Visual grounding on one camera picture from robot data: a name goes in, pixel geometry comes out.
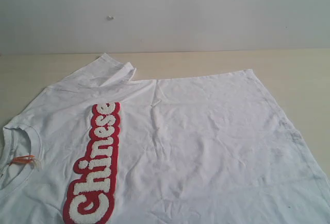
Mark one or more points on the white t-shirt red lettering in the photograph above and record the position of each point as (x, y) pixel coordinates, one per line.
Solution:
(210, 149)

